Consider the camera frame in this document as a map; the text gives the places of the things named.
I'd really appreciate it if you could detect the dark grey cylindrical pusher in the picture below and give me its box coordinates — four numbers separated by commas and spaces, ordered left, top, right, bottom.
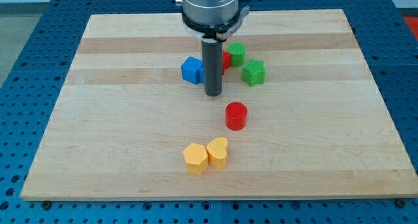
201, 41, 223, 97

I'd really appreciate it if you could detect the yellow hexagon block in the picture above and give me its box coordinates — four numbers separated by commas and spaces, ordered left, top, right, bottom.
183, 143, 208, 174

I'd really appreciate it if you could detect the yellow heart block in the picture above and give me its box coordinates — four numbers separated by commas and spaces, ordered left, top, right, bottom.
206, 137, 229, 168

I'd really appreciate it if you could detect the red cylinder block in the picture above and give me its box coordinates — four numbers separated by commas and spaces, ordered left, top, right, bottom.
225, 102, 248, 131

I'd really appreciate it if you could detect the green star block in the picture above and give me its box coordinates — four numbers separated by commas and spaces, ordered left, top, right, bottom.
241, 59, 266, 88

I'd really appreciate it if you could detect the red block behind pusher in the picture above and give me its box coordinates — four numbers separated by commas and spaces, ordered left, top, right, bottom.
222, 50, 231, 74

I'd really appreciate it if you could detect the blue cube block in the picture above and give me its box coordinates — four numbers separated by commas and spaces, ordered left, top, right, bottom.
181, 56, 204, 84

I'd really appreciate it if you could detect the light wooden board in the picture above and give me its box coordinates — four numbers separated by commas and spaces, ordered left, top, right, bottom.
21, 9, 417, 201

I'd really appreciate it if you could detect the green cylinder block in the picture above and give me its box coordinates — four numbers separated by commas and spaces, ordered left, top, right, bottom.
227, 42, 246, 67

